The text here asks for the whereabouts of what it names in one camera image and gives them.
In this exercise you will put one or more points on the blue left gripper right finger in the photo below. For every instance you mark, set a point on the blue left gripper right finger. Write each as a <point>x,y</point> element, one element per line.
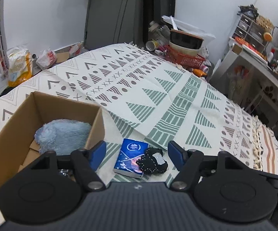
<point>177,154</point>

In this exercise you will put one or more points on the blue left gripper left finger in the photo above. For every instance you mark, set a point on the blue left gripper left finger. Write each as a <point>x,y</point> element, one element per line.
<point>96,155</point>

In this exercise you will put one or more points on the black item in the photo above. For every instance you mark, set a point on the black item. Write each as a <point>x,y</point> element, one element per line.
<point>68,173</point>

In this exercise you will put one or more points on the fluffy grey plush toy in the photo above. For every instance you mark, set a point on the fluffy grey plush toy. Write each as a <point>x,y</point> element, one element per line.
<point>63,136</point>

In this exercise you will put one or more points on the black stitched fabric toy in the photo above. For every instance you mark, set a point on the black stitched fabric toy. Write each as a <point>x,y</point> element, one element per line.
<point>152,162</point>

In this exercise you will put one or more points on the blue tissue pack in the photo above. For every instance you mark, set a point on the blue tissue pack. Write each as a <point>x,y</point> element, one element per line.
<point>130,152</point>

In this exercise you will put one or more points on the patterned cream bed blanket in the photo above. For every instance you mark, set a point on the patterned cream bed blanket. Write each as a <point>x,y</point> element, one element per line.
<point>145,98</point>

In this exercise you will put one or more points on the brown cardboard box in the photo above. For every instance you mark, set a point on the brown cardboard box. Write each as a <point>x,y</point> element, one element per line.
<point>43,123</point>

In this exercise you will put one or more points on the orange bottle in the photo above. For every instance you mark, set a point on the orange bottle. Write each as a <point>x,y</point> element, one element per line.
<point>199,73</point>

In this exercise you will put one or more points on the striped cream tassel blanket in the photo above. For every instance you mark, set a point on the striped cream tassel blanket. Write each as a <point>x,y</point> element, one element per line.
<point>265,148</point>

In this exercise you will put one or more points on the red plastic basket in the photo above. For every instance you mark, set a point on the red plastic basket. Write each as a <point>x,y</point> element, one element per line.
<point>185,61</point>

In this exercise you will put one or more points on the white desk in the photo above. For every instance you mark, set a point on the white desk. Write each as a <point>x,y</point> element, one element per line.
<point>248,82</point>

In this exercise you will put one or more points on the white red plastic bag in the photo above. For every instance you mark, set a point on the white red plastic bag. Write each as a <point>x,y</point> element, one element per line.
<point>46,59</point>

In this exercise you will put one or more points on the yellow snack bag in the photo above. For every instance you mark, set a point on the yellow snack bag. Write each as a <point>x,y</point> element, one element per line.
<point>20,65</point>

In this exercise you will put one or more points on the black and cream bowls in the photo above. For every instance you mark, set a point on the black and cream bowls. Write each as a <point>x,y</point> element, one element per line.
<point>185,43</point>

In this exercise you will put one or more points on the dark grey door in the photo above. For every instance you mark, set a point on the dark grey door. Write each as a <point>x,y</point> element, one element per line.
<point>123,21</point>

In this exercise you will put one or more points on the white drawer organizer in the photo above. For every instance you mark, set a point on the white drawer organizer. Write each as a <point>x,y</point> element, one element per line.
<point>251,32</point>

